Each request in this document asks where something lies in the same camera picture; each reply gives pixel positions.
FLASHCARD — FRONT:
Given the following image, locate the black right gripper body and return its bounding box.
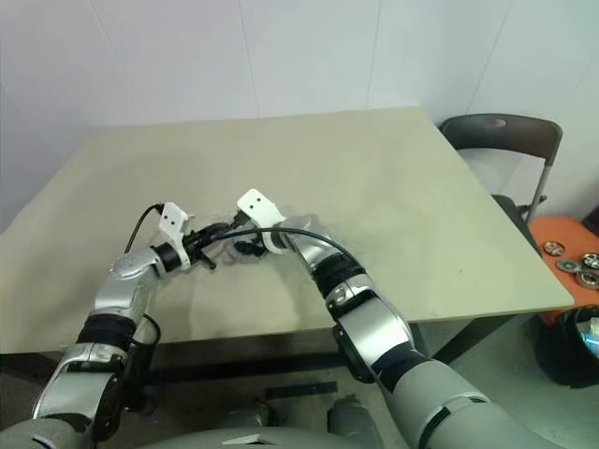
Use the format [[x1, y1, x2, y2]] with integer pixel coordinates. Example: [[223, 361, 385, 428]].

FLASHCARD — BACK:
[[235, 238, 266, 258]]

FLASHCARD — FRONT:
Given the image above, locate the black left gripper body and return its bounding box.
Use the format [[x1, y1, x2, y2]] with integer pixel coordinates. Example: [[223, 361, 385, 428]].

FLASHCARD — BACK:
[[184, 226, 217, 272]]

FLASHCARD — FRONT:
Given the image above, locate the black flat bar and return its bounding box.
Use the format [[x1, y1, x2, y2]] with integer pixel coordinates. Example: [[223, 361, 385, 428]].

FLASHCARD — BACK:
[[265, 382, 339, 401]]

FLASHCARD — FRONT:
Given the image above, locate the dark grey rounded shape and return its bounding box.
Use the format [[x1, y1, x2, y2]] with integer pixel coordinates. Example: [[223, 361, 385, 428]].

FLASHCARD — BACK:
[[326, 395, 375, 439], [233, 399, 272, 427]]

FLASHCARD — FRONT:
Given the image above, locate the grey robot torso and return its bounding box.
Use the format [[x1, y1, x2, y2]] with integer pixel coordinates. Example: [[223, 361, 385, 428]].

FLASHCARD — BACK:
[[0, 411, 422, 449]]

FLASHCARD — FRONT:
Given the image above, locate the black folding chair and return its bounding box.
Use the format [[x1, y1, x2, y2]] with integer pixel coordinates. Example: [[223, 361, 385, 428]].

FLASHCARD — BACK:
[[439, 113, 564, 228]]

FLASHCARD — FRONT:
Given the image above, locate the orange stool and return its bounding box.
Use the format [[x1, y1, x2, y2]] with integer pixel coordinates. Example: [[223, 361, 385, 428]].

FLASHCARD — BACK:
[[530, 214, 599, 325]]

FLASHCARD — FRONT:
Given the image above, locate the black trash bin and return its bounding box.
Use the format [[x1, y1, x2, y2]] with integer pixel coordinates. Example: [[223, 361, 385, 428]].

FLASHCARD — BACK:
[[535, 303, 599, 389]]

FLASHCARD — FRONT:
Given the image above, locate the white blue trash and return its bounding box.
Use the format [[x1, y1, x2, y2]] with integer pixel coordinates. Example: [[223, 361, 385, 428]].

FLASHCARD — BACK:
[[577, 317, 599, 361]]

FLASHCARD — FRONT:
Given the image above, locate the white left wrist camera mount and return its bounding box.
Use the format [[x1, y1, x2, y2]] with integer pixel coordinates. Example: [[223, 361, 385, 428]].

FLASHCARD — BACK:
[[157, 201, 197, 270]]

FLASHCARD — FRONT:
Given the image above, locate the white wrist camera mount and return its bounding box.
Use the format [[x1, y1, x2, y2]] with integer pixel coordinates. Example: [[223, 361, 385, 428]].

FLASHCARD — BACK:
[[157, 201, 197, 270], [236, 188, 286, 256]]

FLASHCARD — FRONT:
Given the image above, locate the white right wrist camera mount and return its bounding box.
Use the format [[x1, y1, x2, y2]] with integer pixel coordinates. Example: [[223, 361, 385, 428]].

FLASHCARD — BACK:
[[236, 188, 286, 256]]

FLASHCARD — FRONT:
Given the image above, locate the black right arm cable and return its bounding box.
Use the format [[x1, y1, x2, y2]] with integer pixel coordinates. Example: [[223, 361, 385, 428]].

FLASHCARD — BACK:
[[212, 226, 361, 270]]

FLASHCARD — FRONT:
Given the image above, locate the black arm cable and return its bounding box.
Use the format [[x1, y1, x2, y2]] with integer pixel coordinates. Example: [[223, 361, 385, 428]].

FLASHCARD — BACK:
[[125, 203, 165, 253], [212, 226, 361, 270]]

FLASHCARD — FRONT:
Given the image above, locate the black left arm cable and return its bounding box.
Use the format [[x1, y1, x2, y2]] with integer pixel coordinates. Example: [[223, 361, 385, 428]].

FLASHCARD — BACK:
[[125, 203, 165, 253]]

